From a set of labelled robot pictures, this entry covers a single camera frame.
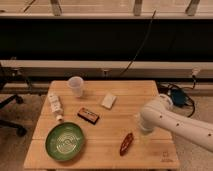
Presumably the black hanging cable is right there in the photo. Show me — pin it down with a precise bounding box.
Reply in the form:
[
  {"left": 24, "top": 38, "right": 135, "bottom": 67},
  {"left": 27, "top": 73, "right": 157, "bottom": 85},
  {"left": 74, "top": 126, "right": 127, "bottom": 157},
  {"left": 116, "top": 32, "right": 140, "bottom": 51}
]
[{"left": 119, "top": 9, "right": 158, "bottom": 77}]

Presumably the black floor cable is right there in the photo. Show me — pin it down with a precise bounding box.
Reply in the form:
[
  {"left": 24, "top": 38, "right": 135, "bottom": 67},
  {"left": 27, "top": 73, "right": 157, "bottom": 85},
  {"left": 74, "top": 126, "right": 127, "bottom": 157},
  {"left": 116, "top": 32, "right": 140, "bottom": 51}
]
[{"left": 158, "top": 74, "right": 198, "bottom": 118}]

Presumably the red chili pepper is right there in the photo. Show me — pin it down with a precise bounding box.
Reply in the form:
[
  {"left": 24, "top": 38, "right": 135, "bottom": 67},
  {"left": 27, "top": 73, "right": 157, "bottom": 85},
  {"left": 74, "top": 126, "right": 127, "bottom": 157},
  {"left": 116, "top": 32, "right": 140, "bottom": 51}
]
[{"left": 119, "top": 133, "right": 134, "bottom": 156}]

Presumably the white sponge block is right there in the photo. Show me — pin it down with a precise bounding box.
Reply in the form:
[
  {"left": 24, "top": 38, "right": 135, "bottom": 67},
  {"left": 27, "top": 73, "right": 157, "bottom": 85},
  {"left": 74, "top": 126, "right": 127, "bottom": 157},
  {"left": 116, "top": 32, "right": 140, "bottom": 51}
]
[{"left": 101, "top": 93, "right": 116, "bottom": 109}]

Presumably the clear plastic measuring cup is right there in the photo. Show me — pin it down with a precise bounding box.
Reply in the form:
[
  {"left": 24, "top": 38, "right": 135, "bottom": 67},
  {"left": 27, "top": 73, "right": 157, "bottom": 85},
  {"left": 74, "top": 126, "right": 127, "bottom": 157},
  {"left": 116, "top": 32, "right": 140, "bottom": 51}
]
[{"left": 67, "top": 76, "right": 84, "bottom": 97}]

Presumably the small dark orange box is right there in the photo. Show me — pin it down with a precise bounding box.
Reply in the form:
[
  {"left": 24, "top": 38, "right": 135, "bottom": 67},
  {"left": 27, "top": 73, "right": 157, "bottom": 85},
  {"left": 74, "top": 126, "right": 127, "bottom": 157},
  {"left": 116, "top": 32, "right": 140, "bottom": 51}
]
[{"left": 77, "top": 108, "right": 99, "bottom": 125}]

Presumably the black office chair base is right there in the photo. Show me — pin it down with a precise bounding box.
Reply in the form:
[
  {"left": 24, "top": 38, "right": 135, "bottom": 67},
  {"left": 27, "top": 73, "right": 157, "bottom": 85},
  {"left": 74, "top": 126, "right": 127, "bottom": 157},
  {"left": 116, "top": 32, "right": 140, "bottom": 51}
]
[{"left": 0, "top": 63, "right": 27, "bottom": 137}]

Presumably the blue power adapter box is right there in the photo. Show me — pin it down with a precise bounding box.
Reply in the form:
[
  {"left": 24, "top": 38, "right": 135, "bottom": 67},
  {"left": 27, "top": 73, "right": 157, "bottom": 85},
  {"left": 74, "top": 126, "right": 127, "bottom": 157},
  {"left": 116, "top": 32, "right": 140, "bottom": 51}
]
[{"left": 171, "top": 89, "right": 186, "bottom": 107}]

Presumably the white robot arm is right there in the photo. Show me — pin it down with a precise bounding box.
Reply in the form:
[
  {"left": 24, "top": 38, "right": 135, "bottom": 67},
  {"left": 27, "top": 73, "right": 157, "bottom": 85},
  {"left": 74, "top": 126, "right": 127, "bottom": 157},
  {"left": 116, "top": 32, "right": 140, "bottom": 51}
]
[{"left": 139, "top": 94, "right": 213, "bottom": 153}]

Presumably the green ribbed bowl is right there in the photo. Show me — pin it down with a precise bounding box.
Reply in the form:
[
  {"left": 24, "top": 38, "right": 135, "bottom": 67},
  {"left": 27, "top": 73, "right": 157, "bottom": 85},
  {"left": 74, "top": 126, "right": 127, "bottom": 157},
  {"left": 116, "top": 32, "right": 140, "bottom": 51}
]
[{"left": 45, "top": 122, "right": 85, "bottom": 162}]

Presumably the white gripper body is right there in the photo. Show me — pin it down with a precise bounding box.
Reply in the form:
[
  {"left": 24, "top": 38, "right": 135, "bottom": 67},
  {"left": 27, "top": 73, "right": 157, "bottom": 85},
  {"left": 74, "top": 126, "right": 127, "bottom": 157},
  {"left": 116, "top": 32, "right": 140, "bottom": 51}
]
[{"left": 138, "top": 116, "right": 154, "bottom": 134}]

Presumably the white tube with cap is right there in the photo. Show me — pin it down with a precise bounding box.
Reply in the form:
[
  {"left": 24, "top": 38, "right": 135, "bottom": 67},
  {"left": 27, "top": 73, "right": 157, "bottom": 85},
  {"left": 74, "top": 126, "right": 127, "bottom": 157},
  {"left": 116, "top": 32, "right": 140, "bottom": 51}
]
[{"left": 48, "top": 93, "right": 63, "bottom": 121}]

